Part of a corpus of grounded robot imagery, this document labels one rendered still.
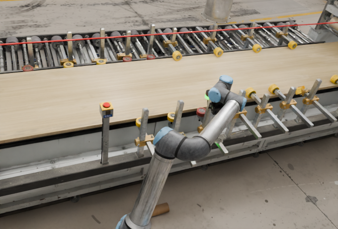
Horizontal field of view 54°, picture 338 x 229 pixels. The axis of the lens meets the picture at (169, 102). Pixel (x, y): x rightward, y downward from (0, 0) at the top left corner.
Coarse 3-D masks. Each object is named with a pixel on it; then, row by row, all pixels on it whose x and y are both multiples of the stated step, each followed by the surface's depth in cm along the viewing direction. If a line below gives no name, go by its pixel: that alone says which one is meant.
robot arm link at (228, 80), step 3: (222, 75) 215; (225, 75) 216; (219, 78) 214; (222, 78) 212; (225, 78) 213; (228, 78) 214; (231, 78) 214; (219, 81) 213; (222, 81) 211; (225, 81) 210; (228, 81) 210; (231, 81) 211; (228, 84) 211; (231, 84) 213; (228, 87) 211
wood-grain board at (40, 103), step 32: (128, 64) 295; (160, 64) 303; (192, 64) 310; (224, 64) 319; (256, 64) 327; (288, 64) 337; (320, 64) 347; (0, 96) 240; (32, 96) 244; (64, 96) 250; (96, 96) 255; (128, 96) 261; (160, 96) 266; (192, 96) 272; (0, 128) 216; (32, 128) 220; (64, 128) 224
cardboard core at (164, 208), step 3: (159, 204) 285; (162, 204) 285; (165, 204) 285; (156, 207) 281; (159, 207) 282; (162, 207) 282; (165, 207) 283; (168, 207) 284; (156, 210) 280; (159, 210) 281; (162, 210) 282; (165, 210) 283; (168, 210) 284; (153, 213) 279; (156, 213) 280; (159, 213) 281
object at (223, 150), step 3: (198, 117) 263; (201, 117) 260; (201, 120) 259; (216, 144) 243; (219, 144) 239; (222, 144) 240; (219, 147) 239; (222, 147) 237; (222, 150) 236; (225, 150) 235; (222, 153) 236; (225, 153) 234
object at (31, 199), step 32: (320, 96) 325; (96, 128) 237; (128, 128) 249; (160, 128) 264; (192, 128) 279; (320, 128) 376; (0, 160) 221; (32, 160) 232; (224, 160) 337; (32, 192) 258; (64, 192) 270; (96, 192) 288
